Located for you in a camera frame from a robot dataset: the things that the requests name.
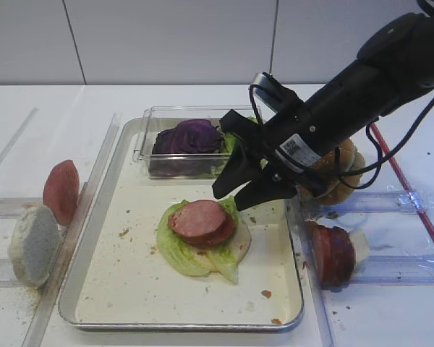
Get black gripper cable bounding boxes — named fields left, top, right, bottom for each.
left=247, top=72, right=434, bottom=200

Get white bread slice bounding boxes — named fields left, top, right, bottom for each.
left=7, top=205, right=62, bottom=288

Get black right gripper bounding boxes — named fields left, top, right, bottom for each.
left=212, top=85, right=333, bottom=211

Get green lettuce leaf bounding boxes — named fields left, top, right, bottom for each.
left=156, top=196, right=252, bottom=284

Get clear acrylic left rack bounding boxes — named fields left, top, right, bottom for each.
left=0, top=115, right=119, bottom=346

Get stacked bread buns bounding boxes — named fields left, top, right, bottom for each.
left=296, top=137, right=365, bottom=206

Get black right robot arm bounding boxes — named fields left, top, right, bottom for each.
left=212, top=13, right=434, bottom=210

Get clear acrylic right rack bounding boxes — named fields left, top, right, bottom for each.
left=286, top=190, right=434, bottom=346

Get clear acrylic rack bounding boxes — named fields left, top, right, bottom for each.
left=0, top=115, right=119, bottom=346
left=286, top=190, right=434, bottom=346

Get purple cabbage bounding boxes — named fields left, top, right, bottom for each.
left=149, top=119, right=224, bottom=177

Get red strip on table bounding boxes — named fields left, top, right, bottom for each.
left=370, top=124, right=434, bottom=244

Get brown meat patty slice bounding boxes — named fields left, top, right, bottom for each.
left=168, top=200, right=226, bottom=236

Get red tomato slices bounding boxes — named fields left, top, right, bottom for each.
left=43, top=160, right=80, bottom=226

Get stacked meat patty slices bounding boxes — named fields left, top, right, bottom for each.
left=307, top=221, right=355, bottom=286

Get clear plastic salad container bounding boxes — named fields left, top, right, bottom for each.
left=133, top=106, right=256, bottom=179

